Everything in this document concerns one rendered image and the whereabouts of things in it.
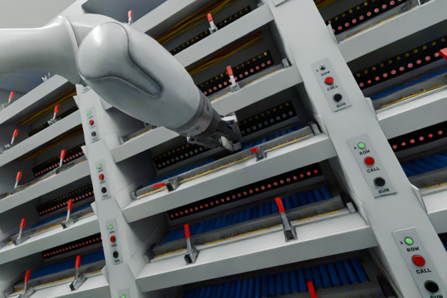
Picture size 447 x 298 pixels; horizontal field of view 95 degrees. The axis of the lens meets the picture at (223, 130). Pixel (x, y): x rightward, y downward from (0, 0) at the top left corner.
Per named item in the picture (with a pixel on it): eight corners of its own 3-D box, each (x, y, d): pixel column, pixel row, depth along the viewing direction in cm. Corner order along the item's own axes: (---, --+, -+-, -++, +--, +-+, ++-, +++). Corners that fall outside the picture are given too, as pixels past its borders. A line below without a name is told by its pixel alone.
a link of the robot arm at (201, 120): (205, 116, 32) (221, 128, 38) (195, 73, 36) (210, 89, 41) (159, 137, 35) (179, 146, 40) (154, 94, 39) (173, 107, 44)
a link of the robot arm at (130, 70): (217, 93, 33) (171, 62, 39) (148, 16, 19) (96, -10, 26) (175, 146, 33) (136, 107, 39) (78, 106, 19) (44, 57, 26)
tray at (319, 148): (337, 155, 45) (321, 116, 44) (127, 223, 61) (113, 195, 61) (316, 136, 64) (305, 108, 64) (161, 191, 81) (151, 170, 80)
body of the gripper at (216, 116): (179, 141, 40) (202, 151, 48) (217, 124, 38) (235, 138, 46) (174, 109, 43) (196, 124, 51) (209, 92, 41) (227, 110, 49)
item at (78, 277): (116, 297, 60) (94, 257, 59) (-6, 322, 76) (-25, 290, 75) (153, 247, 79) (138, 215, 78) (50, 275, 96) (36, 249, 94)
